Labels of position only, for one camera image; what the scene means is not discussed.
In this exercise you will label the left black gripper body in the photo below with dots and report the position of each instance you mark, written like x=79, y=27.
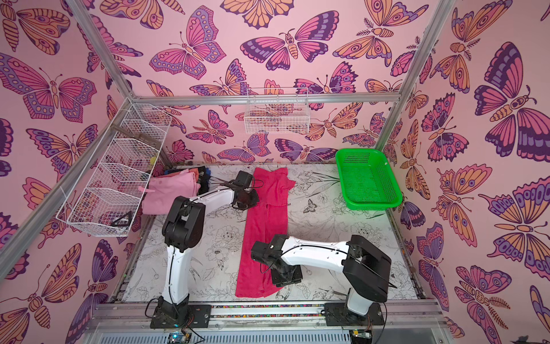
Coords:
x=250, y=200

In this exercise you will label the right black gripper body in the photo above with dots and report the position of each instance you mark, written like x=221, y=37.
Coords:
x=285, y=275

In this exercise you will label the magenta t-shirt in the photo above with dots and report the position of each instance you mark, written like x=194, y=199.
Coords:
x=267, y=219

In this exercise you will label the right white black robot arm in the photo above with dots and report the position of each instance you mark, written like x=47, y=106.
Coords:
x=366, y=268

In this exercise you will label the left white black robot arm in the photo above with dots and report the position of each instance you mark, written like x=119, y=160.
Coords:
x=182, y=232

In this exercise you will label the folded light pink t-shirt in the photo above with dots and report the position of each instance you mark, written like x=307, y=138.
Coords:
x=162, y=191

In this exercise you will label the black triangle object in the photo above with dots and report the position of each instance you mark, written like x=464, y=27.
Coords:
x=123, y=221

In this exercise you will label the right green circuit board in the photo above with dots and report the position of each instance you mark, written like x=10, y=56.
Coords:
x=360, y=337

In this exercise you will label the green circuit board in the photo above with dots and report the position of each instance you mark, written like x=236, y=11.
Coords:
x=360, y=337
x=178, y=338

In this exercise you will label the green plastic basket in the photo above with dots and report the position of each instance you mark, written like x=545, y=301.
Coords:
x=367, y=180

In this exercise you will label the left green circuit board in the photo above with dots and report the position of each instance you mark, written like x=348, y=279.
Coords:
x=178, y=338

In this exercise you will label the small white wire basket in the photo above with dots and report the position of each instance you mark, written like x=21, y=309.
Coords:
x=277, y=110

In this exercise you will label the long white wire basket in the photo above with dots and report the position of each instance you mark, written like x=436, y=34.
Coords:
x=131, y=150

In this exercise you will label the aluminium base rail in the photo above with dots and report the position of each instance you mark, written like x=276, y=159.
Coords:
x=405, y=321

